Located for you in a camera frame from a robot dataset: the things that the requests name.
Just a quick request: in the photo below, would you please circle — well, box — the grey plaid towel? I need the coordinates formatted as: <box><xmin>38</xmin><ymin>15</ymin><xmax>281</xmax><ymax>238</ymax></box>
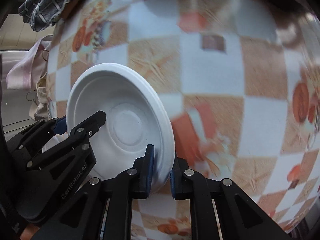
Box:
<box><xmin>18</xmin><ymin>0</ymin><xmax>73</xmax><ymax>32</ymax></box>

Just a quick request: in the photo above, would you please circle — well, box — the beige mesh bag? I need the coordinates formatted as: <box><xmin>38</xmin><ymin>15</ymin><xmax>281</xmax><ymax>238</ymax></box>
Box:
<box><xmin>29</xmin><ymin>72</ymin><xmax>49</xmax><ymax>121</ymax></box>

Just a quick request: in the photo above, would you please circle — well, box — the small white foam bowl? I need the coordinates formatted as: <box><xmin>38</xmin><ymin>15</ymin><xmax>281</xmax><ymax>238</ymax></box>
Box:
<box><xmin>42</xmin><ymin>132</ymin><xmax>68</xmax><ymax>153</ymax></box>

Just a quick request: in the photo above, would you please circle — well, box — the floral ceramic mug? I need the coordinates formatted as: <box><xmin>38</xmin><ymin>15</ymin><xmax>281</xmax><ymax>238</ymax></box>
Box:
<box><xmin>263</xmin><ymin>0</ymin><xmax>311</xmax><ymax>48</ymax></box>

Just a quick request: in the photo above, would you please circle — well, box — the white washing machine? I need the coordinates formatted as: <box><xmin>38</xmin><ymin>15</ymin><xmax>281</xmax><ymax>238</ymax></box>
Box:
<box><xmin>1</xmin><ymin>50</ymin><xmax>35</xmax><ymax>141</ymax></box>

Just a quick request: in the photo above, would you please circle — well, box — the checkered floral tablecloth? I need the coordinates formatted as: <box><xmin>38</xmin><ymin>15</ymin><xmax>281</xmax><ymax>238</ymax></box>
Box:
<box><xmin>47</xmin><ymin>0</ymin><xmax>319</xmax><ymax>233</ymax></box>

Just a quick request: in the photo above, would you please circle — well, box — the pink cloth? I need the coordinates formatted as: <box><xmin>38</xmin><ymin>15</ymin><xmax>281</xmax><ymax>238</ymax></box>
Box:
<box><xmin>6</xmin><ymin>35</ymin><xmax>52</xmax><ymax>90</ymax></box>

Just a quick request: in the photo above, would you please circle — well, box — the large white foam bowl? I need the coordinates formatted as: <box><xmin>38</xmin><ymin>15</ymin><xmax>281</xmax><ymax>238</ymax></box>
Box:
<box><xmin>66</xmin><ymin>63</ymin><xmax>175</xmax><ymax>193</ymax></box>

